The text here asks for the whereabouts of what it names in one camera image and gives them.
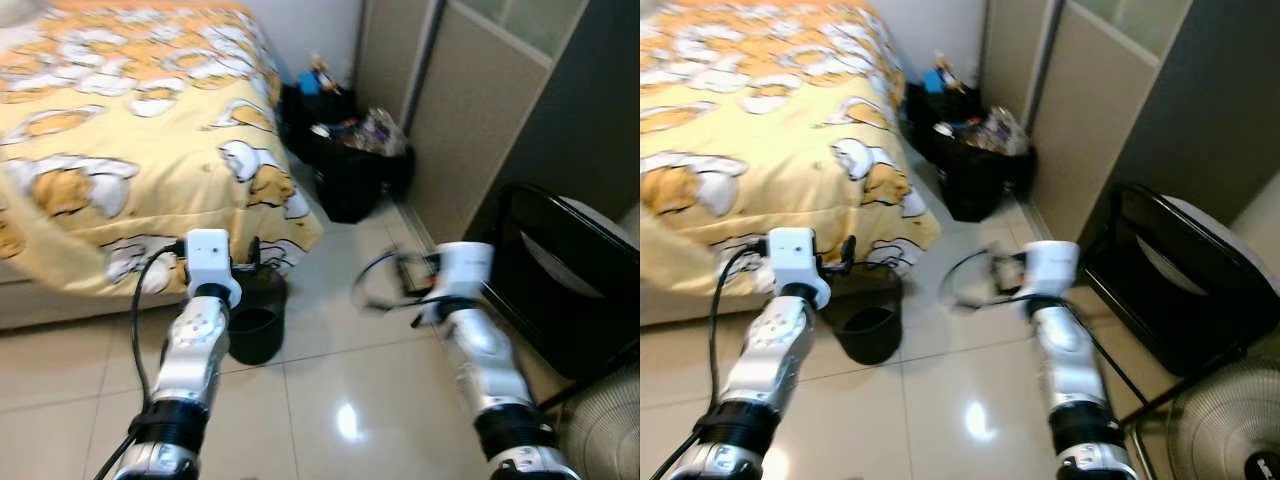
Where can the grey floor fan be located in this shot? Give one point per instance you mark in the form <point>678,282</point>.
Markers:
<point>1220,430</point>
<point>610,430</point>

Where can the black bag with blue item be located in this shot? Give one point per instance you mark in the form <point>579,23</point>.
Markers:
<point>315,105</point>
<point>935,100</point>

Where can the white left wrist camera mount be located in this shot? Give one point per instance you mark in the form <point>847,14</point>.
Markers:
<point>795,255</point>
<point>210,260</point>

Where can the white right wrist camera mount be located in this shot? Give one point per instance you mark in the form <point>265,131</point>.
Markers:
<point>460,270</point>
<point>1050,268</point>

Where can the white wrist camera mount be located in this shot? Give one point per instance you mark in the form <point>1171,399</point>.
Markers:
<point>795,255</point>
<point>1050,268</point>
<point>460,270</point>
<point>210,260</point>

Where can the beige sliding door wardrobe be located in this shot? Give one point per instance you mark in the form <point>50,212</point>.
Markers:
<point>470,120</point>
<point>1090,120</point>

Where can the yellow cartoon print quilt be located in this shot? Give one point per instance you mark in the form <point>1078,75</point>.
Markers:
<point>780,150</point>
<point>150,150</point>

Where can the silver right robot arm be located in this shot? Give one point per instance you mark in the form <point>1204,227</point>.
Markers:
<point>485,360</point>
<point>1070,370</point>

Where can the black folding chair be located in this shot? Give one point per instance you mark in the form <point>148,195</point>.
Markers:
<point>1170,290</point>
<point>560,290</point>

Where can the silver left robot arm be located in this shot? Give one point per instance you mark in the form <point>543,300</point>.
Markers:
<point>195,350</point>
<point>775,350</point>

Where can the black rubbish bag full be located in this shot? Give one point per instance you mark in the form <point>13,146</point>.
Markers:
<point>975,180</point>
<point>350,180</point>

